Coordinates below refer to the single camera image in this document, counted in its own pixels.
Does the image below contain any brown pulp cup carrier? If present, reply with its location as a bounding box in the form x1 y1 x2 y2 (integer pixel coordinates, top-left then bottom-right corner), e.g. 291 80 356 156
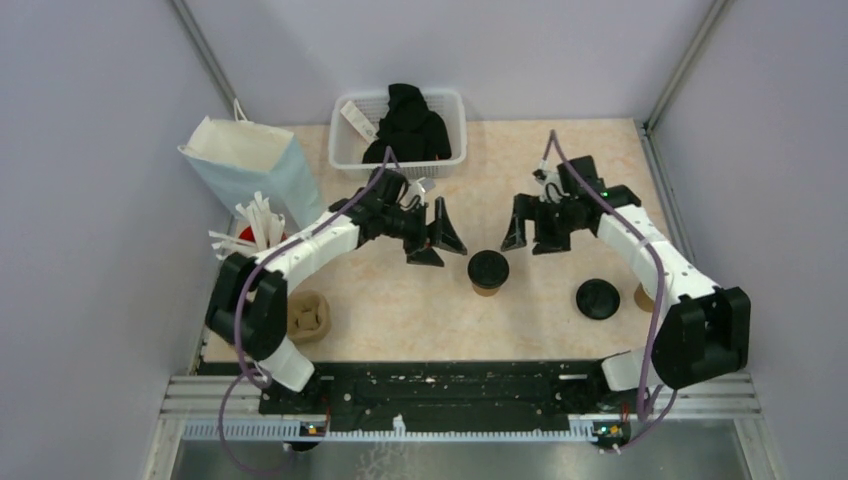
287 290 332 345

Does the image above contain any red straw holder cup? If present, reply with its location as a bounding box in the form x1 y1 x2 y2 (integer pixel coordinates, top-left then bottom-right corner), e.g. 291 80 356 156
237 226 287 244

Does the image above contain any stack of paper cups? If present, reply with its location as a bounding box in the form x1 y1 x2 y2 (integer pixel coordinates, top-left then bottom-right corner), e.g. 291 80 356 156
633 284 655 313

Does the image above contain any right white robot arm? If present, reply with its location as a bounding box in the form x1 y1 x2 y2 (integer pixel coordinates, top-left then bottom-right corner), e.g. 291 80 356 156
501 156 751 412

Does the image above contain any white plastic basket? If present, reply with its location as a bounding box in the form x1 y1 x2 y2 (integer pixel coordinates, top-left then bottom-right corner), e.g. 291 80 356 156
328 84 467 179

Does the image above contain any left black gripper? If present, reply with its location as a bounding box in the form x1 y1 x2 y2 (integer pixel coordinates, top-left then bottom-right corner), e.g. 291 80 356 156
381 196 467 267

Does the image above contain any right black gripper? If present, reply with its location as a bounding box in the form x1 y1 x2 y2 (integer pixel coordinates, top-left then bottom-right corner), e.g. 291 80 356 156
500 194 584 257

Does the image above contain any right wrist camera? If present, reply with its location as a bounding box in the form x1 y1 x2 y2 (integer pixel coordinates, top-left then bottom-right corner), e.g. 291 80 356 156
532 168 565 203

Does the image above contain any black coffee cup lid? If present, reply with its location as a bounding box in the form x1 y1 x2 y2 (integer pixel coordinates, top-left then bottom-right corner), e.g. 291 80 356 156
467 250 510 290

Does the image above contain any black cloth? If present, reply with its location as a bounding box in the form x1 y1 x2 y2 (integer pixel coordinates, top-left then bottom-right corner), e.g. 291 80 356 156
362 83 453 164

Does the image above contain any purple cable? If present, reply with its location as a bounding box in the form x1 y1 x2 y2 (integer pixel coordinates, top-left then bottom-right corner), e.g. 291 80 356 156
217 146 402 478
541 129 680 455

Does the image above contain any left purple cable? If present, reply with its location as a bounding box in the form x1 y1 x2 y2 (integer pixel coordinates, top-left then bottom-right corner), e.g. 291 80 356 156
217 146 402 478

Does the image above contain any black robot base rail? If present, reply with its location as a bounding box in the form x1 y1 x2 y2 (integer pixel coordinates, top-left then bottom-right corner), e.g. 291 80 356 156
259 360 637 433

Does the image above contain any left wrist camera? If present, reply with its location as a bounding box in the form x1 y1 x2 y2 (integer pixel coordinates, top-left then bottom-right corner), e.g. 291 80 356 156
402 177 436 210

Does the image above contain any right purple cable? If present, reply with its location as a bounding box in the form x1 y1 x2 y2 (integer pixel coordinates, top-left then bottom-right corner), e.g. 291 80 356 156
541 129 680 455

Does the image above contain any white paper packet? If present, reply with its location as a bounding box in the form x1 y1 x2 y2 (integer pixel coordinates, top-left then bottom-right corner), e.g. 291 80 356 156
340 101 377 143

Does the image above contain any brown paper coffee cup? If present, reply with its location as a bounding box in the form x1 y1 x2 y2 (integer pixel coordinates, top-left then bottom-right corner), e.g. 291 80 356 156
472 284 500 297

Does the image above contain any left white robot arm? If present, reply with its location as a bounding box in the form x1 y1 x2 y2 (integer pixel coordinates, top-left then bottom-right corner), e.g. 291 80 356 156
205 168 467 414

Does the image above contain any light blue paper bag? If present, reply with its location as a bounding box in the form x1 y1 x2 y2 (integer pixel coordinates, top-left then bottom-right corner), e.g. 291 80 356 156
178 100 327 231

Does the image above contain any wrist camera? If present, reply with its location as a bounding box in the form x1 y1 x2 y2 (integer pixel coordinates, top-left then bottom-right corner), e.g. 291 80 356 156
532 168 565 203
402 177 436 210

